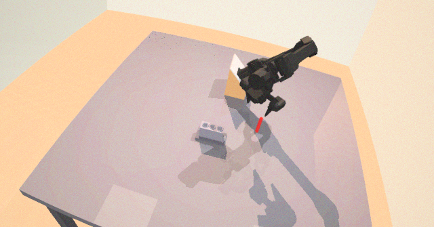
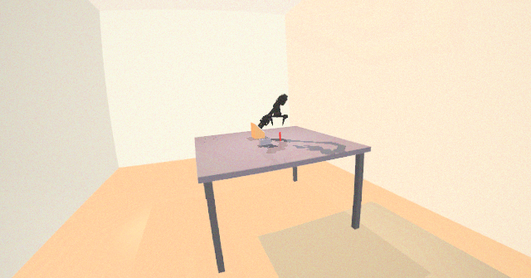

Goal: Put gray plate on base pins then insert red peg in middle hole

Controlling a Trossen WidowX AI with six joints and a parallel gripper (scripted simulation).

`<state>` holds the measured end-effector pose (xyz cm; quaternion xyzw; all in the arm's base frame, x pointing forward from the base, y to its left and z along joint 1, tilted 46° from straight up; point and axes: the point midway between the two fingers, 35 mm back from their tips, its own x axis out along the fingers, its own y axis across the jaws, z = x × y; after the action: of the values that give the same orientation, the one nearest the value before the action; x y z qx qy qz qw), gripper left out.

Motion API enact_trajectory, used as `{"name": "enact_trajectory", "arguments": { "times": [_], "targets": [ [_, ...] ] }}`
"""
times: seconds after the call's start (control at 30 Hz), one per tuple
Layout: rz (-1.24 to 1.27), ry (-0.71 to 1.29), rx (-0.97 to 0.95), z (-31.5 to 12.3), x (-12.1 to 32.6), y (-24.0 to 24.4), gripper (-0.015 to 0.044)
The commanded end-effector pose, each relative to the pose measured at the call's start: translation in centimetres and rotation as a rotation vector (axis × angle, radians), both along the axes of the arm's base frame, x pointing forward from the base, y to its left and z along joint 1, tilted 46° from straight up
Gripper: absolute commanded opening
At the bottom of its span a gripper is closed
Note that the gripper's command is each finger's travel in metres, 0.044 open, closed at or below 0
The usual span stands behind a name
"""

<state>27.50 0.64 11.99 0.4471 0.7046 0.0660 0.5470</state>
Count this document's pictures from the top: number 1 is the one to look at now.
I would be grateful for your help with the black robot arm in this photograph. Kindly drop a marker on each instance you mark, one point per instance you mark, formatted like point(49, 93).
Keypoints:
point(263, 71)

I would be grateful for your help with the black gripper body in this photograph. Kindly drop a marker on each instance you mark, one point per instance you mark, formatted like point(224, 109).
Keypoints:
point(276, 103)

